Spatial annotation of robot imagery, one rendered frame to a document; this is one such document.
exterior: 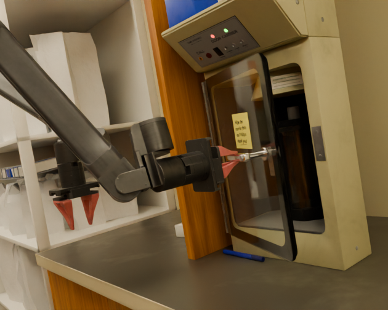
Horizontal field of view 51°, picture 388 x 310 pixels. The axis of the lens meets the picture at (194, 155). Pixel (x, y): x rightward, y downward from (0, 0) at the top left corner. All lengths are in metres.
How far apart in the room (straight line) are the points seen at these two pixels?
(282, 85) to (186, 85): 0.28
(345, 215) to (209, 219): 0.37
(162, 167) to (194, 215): 0.39
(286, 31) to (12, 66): 0.50
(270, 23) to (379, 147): 0.59
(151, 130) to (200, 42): 0.31
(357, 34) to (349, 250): 0.65
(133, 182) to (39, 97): 0.21
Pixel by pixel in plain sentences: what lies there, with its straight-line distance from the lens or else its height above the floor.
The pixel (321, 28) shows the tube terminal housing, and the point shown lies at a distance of 0.89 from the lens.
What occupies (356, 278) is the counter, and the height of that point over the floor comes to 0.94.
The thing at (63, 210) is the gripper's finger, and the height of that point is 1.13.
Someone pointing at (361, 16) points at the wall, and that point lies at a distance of 1.29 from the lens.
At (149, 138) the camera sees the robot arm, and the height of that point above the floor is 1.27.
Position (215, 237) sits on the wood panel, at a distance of 1.12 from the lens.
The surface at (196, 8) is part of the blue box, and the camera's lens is 0.92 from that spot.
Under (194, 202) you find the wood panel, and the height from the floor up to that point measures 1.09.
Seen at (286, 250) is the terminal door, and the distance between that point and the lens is 0.82.
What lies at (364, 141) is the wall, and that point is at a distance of 1.29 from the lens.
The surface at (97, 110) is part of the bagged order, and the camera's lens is 2.06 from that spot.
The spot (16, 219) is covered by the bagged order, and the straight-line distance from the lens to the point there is 2.14.
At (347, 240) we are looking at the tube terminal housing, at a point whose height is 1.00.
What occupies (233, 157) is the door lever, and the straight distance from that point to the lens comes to 0.81.
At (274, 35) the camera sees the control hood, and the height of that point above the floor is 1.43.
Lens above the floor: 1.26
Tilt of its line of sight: 3 degrees down
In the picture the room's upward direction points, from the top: 10 degrees counter-clockwise
